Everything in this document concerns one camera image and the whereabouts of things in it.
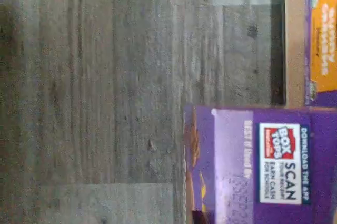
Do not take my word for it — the brown shelf board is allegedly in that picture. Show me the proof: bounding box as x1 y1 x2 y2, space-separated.
284 0 321 109

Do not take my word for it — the purple box brown patch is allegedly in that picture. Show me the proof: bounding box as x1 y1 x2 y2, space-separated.
183 104 337 224

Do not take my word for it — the purple box yellow patch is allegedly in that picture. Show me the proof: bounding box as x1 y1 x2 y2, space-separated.
304 0 337 106

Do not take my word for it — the dark metal shelf rack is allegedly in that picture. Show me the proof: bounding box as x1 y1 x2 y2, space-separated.
270 0 287 106

